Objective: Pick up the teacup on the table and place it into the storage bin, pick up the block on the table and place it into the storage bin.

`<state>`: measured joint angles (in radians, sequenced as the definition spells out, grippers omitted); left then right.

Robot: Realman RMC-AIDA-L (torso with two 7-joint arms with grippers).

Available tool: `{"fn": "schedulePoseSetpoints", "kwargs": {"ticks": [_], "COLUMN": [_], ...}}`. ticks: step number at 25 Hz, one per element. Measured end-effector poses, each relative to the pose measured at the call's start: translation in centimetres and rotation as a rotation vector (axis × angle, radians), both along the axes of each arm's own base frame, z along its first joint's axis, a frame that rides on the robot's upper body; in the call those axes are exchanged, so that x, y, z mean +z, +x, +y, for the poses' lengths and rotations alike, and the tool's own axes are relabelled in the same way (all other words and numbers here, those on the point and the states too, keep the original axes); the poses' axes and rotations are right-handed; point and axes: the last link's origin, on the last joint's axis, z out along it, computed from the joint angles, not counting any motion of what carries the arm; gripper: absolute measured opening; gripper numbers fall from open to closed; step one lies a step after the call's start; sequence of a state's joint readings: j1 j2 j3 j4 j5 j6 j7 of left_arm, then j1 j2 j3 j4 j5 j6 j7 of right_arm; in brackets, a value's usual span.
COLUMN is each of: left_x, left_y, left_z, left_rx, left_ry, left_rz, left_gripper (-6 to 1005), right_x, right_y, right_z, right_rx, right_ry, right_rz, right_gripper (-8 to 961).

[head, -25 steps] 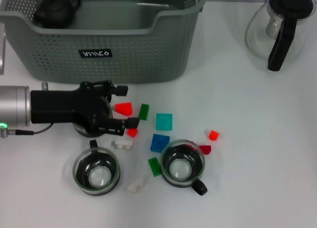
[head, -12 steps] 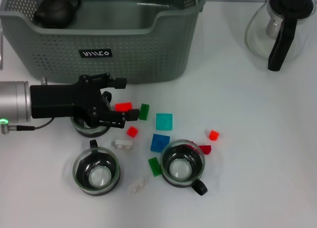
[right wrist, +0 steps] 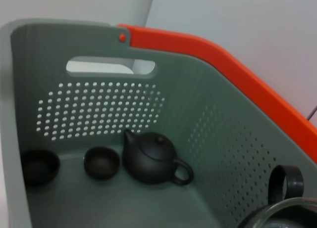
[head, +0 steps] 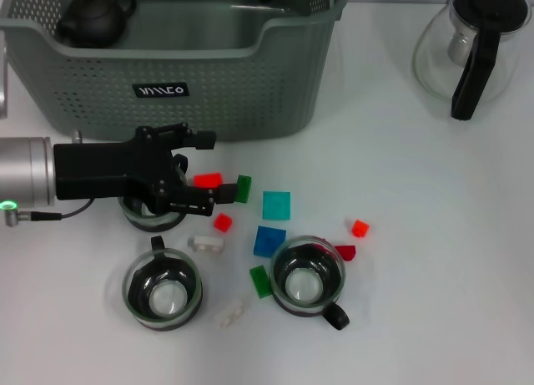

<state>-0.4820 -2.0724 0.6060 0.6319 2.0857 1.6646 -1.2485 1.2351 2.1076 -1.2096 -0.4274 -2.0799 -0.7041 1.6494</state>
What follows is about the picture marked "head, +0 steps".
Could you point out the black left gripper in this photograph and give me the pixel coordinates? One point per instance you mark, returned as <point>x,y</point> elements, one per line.
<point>104,170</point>

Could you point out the glass teacup with black holder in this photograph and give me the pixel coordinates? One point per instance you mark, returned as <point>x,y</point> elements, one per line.
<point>300,289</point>
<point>154,224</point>
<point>167,297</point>

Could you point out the red sloped toy block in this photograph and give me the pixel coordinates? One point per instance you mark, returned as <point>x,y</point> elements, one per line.
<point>207,179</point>

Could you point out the small red square block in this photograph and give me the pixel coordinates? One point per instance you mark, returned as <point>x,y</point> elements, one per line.
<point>222,222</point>

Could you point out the grey-green perforated storage bin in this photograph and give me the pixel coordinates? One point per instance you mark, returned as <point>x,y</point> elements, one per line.
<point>250,88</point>

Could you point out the dark red curved block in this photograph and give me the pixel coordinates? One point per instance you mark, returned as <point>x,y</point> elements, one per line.
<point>346,252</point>

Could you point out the small orange-red cube block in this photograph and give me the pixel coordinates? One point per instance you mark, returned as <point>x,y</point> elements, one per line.
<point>359,228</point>

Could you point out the green toy brick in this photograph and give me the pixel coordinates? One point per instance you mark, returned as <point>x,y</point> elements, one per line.
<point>245,188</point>
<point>259,281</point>

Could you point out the white toy brick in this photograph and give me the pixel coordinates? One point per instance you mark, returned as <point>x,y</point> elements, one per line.
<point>228,312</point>
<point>206,244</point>

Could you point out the teal square toy plate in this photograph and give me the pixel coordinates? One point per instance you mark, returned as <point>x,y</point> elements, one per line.
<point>276,205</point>

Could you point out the blue square toy plate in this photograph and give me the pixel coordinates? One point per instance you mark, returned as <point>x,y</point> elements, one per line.
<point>267,239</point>

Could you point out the black clay teapot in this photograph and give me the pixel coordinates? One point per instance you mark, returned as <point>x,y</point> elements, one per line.
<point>96,19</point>

